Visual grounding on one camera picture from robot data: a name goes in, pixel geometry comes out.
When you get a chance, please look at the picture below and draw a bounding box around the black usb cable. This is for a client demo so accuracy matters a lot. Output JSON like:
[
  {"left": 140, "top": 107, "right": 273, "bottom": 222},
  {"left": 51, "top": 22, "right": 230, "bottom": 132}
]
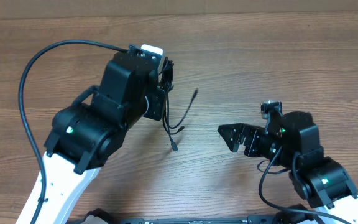
[{"left": 158, "top": 57, "right": 180, "bottom": 153}]

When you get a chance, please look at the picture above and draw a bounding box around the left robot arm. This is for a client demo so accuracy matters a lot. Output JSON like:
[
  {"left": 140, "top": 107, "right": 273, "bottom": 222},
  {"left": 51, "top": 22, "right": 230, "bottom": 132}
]
[{"left": 17, "top": 47, "right": 172, "bottom": 223}]

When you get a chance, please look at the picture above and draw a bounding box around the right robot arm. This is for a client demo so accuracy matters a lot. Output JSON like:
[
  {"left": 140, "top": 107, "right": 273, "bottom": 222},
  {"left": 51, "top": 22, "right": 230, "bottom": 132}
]
[{"left": 218, "top": 110, "right": 358, "bottom": 223}]

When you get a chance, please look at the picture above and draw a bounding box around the cardboard backdrop panel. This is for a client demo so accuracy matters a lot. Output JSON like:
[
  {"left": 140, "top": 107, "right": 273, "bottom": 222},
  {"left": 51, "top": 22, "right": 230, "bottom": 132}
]
[{"left": 0, "top": 0, "right": 358, "bottom": 19}]

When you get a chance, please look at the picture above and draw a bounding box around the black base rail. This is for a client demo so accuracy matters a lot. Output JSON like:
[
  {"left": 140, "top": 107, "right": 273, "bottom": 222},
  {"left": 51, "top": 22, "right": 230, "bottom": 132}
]
[{"left": 67, "top": 208, "right": 323, "bottom": 224}]

